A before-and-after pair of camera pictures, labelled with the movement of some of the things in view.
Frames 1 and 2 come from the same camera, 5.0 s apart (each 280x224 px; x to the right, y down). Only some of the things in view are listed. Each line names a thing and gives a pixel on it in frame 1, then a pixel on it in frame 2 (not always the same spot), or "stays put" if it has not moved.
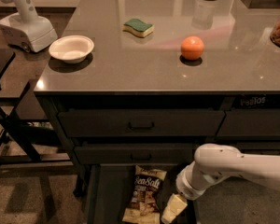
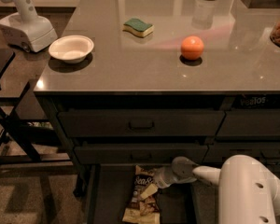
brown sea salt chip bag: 144,206 stays put
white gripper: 187,187 -> 162,175
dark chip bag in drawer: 261,100 stays put
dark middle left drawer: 135,154 stays put
